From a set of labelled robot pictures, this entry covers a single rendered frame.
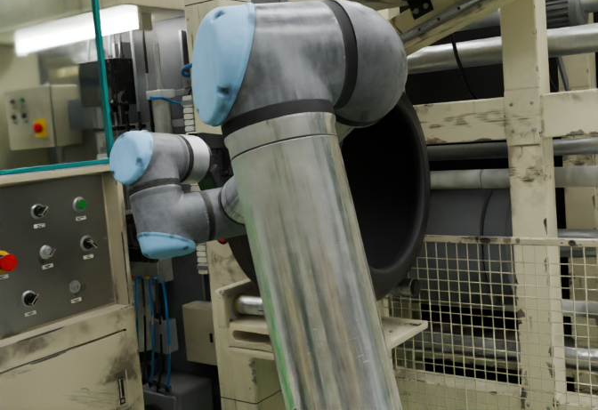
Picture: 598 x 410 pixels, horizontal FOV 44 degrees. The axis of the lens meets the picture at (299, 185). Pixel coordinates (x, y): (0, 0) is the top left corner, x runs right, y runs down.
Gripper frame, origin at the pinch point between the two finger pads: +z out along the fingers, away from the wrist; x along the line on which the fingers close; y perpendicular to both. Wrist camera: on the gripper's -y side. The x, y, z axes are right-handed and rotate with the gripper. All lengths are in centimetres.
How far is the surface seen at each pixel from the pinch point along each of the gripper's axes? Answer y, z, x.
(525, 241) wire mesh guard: -17, 64, -33
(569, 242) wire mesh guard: -17, 64, -44
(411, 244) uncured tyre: -16.8, 43.5, -11.9
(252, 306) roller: -31.1, 17.4, 17.3
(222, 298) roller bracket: -29.2, 13.6, 23.3
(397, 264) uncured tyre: -21.1, 35.5, -12.2
